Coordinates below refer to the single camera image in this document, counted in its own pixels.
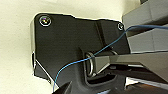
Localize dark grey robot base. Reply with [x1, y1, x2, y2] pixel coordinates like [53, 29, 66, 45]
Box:
[29, 12, 134, 94]

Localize thin blue cable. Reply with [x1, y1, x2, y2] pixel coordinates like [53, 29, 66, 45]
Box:
[52, 24, 168, 93]

